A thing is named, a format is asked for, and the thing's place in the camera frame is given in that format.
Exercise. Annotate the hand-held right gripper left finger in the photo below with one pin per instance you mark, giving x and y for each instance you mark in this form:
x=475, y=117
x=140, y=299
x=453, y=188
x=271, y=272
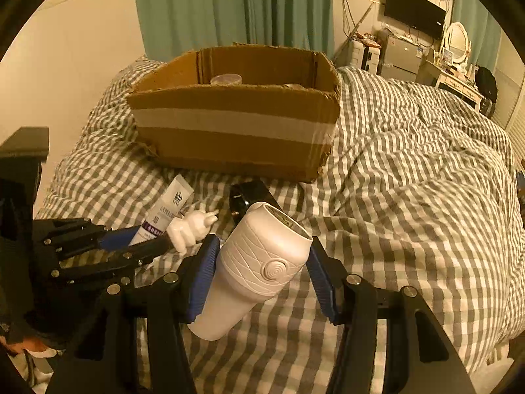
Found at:
x=201, y=283

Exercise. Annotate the long pole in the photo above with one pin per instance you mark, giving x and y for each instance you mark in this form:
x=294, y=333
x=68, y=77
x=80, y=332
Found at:
x=352, y=35

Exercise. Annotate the black hair dryer nozzle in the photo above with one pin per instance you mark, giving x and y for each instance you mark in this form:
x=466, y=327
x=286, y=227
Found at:
x=250, y=199

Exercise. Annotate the white toothpaste tube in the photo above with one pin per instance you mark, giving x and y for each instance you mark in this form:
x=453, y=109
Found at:
x=166, y=209

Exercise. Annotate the clear plastic cup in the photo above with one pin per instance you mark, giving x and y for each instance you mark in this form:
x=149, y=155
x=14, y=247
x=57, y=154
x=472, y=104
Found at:
x=225, y=78

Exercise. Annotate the white thermos bottle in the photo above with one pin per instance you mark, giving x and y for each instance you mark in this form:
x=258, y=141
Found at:
x=254, y=262

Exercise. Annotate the grey checked blanket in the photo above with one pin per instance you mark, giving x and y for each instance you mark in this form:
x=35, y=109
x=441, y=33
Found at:
x=410, y=197

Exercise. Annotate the white dressing table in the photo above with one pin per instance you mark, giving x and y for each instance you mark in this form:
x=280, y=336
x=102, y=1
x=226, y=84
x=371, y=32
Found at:
x=455, y=80

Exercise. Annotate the grey mini fridge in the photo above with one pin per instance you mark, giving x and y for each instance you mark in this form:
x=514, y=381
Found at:
x=400, y=55

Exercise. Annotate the green curtain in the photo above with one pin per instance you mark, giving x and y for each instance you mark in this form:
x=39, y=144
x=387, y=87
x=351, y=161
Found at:
x=478, y=20
x=229, y=8

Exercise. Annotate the black bag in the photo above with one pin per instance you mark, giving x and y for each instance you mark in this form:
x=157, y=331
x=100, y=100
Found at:
x=487, y=82

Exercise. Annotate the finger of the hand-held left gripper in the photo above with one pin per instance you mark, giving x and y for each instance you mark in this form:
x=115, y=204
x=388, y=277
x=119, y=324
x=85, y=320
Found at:
x=143, y=248
x=121, y=238

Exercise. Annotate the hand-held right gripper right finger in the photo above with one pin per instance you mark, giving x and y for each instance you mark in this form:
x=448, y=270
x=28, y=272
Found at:
x=322, y=285

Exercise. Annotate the white figurine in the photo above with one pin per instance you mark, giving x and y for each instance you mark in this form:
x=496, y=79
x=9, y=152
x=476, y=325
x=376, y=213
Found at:
x=190, y=225

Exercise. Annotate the cardboard box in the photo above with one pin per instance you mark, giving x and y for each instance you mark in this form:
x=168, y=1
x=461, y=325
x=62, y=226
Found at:
x=233, y=131

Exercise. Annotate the black wall television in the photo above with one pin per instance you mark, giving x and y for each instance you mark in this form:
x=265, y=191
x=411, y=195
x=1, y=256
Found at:
x=414, y=10

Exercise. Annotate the white suitcase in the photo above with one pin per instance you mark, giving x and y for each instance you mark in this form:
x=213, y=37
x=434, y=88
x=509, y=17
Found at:
x=365, y=57

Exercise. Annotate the white oval mirror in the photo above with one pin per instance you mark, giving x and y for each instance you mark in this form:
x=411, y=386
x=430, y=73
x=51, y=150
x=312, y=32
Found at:
x=456, y=41

